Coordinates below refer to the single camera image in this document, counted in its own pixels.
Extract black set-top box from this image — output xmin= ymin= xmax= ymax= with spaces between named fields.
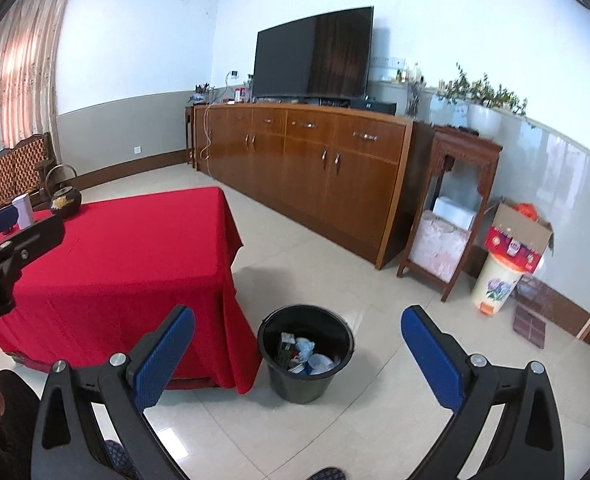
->
xmin=350 ymin=96 xmax=397 ymax=115

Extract leafy potted plant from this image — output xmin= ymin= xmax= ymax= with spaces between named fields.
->
xmin=437 ymin=62 xmax=538 ymax=141

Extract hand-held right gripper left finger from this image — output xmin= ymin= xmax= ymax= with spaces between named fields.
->
xmin=31 ymin=304 xmax=197 ymax=480

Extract patterned slipper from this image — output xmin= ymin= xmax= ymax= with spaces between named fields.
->
xmin=102 ymin=439 xmax=140 ymax=480
xmin=305 ymin=466 xmax=348 ymax=480

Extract long wooden sideboard cabinet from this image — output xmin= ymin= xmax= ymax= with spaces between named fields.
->
xmin=193 ymin=101 xmax=436 ymax=271

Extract carved wooden side stand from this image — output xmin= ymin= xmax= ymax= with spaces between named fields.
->
xmin=396 ymin=124 xmax=504 ymax=302

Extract wooden bench with woven back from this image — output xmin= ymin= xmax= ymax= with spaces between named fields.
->
xmin=0 ymin=132 xmax=58 ymax=221

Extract white flowered pedal bin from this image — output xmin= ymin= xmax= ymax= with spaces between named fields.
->
xmin=472 ymin=250 xmax=525 ymax=317

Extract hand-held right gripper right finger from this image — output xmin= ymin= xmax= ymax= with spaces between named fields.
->
xmin=400 ymin=304 xmax=566 ymax=480

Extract beige patterned curtain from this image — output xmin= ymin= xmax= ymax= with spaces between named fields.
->
xmin=0 ymin=0 xmax=76 ymax=166

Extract dark vase with twigs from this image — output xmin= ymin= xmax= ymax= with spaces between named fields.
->
xmin=405 ymin=82 xmax=423 ymax=120

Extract person's dark trousers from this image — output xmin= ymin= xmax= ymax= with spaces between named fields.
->
xmin=0 ymin=370 xmax=43 ymax=480

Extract small dark wooden table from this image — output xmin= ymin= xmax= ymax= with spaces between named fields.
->
xmin=184 ymin=105 xmax=198 ymax=168

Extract pink floral bag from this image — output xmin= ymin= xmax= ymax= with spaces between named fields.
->
xmin=408 ymin=210 xmax=473 ymax=282

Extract black plastic bucket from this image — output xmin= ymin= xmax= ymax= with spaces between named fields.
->
xmin=257 ymin=304 xmax=356 ymax=405

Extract pale lavender tin box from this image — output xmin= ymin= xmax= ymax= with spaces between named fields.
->
xmin=12 ymin=193 xmax=34 ymax=228

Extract black iron teapot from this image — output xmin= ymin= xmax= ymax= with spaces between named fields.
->
xmin=44 ymin=164 xmax=82 ymax=218

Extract black flat television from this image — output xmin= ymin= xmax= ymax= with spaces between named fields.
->
xmin=251 ymin=6 xmax=375 ymax=101

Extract orange hanging cord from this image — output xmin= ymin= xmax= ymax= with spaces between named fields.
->
xmin=201 ymin=105 xmax=216 ymax=158

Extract white box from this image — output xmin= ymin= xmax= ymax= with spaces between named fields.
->
xmin=432 ymin=195 xmax=477 ymax=228

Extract red cloth covered table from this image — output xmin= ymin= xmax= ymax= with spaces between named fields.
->
xmin=0 ymin=186 xmax=262 ymax=395

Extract cardboard box with red print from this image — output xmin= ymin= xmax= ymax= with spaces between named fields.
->
xmin=484 ymin=200 xmax=555 ymax=273

